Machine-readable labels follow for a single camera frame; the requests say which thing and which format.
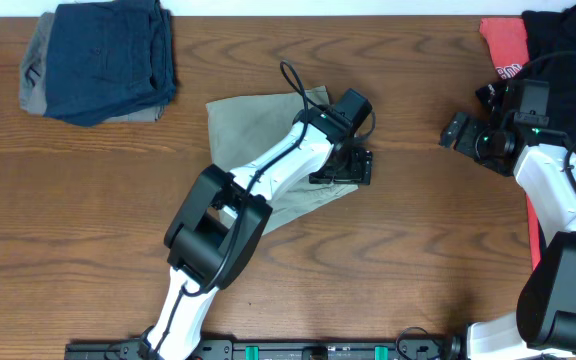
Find folded grey garment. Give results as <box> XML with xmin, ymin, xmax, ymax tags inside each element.
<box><xmin>19</xmin><ymin>12</ymin><xmax>165</xmax><ymax>123</ymax></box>

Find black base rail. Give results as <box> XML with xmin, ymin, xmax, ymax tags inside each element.
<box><xmin>64</xmin><ymin>338</ymin><xmax>567</xmax><ymax>360</ymax></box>

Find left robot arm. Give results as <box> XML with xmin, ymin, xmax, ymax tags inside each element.
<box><xmin>137</xmin><ymin>104</ymin><xmax>376</xmax><ymax>359</ymax></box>

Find red printed t-shirt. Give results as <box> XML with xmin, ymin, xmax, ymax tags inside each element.
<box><xmin>479</xmin><ymin>18</ymin><xmax>542</xmax><ymax>268</ymax></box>

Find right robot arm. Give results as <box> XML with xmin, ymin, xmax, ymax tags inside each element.
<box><xmin>439</xmin><ymin>112</ymin><xmax>576</xmax><ymax>359</ymax></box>

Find folded navy blue shorts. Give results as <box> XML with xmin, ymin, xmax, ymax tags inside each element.
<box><xmin>44</xmin><ymin>0</ymin><xmax>176</xmax><ymax>127</ymax></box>

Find black t-shirt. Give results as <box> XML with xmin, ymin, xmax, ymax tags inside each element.
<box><xmin>476</xmin><ymin>5</ymin><xmax>576</xmax><ymax>154</ymax></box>

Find khaki green shorts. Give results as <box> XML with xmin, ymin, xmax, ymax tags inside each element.
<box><xmin>206</xmin><ymin>93</ymin><xmax>358</xmax><ymax>234</ymax></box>

